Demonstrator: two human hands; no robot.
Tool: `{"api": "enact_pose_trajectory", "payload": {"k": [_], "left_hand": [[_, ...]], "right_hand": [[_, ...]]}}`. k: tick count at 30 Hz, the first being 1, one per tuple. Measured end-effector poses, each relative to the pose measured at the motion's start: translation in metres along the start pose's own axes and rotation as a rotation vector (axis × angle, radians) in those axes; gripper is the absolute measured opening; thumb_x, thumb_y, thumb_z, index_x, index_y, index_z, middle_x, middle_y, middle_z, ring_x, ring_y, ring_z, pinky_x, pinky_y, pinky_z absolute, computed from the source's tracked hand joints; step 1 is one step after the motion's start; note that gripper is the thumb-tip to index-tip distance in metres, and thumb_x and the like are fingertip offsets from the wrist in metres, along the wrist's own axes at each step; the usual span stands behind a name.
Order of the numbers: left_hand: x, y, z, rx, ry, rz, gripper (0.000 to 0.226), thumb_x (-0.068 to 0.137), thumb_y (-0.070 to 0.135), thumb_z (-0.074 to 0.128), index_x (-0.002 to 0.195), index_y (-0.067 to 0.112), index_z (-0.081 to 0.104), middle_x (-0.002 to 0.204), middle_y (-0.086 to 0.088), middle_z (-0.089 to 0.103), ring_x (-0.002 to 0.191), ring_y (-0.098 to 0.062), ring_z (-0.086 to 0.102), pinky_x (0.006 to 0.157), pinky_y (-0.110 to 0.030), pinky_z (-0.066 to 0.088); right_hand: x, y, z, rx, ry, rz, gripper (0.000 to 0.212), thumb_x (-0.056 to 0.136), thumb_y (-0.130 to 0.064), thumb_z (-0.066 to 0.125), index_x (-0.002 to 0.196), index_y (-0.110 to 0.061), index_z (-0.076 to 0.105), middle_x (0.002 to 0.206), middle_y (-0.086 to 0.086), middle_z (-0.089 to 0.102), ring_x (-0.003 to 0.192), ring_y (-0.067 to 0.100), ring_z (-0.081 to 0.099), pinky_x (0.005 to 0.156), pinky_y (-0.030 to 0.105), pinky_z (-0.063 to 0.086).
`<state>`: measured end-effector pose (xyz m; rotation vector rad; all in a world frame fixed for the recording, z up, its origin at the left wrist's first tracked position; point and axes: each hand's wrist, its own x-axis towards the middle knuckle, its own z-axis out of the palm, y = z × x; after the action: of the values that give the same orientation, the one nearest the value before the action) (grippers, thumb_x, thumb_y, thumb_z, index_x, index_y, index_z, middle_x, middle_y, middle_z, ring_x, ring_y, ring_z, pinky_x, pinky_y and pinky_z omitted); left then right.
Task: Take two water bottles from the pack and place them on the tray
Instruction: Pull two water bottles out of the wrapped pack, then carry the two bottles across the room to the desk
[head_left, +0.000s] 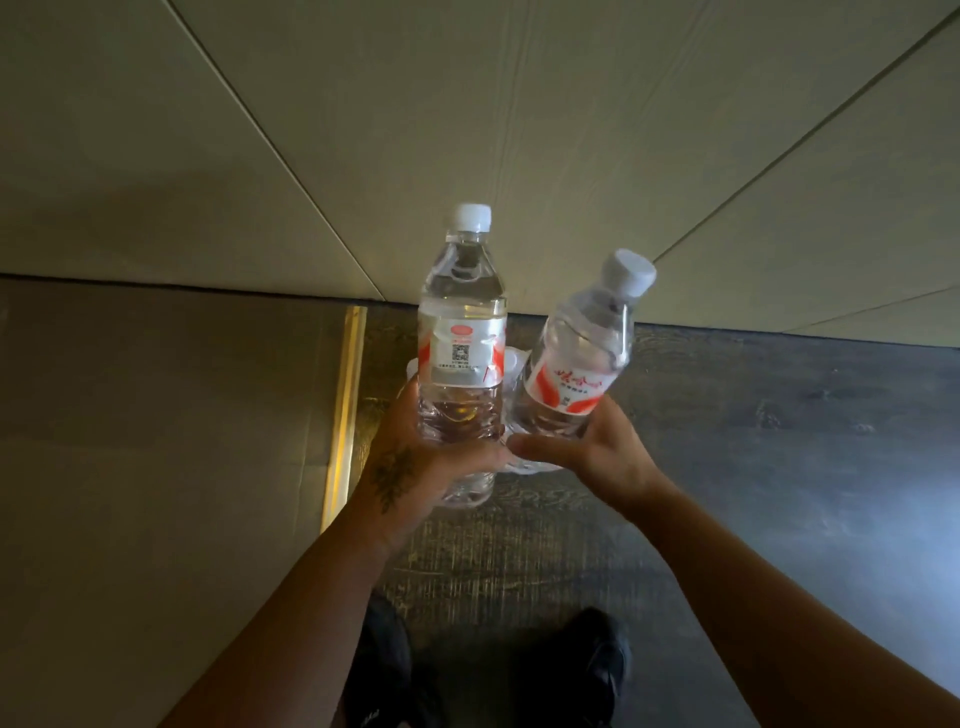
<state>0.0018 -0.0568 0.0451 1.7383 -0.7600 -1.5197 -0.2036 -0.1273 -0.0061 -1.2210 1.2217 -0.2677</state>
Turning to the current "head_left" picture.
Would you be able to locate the person's right hand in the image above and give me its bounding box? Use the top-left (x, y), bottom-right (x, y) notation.
top-left (506, 394), bottom-right (670, 526)

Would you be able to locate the person's left hand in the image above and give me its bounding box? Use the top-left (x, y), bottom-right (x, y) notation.
top-left (351, 377), bottom-right (520, 558)

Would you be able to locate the person's left forearm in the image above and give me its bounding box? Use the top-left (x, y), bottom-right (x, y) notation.
top-left (159, 517), bottom-right (393, 728)

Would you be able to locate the person's right forearm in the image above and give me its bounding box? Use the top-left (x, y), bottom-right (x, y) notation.
top-left (624, 480), bottom-right (960, 728)

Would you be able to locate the clear plastic water bottle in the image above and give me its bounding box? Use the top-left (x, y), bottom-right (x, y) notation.
top-left (502, 348), bottom-right (564, 477)

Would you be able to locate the gold metal floor strip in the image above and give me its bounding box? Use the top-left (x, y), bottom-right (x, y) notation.
top-left (320, 305), bottom-right (369, 535)

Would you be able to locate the person's black right shoe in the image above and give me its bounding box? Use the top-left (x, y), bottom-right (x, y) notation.
top-left (523, 606), bottom-right (633, 728)

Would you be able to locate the person's black shoe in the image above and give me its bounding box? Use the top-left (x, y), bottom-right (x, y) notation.
top-left (523, 606), bottom-right (633, 728)
top-left (341, 592), bottom-right (423, 728)

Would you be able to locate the person's black left shoe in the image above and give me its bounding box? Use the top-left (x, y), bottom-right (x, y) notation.
top-left (341, 592), bottom-right (423, 728)

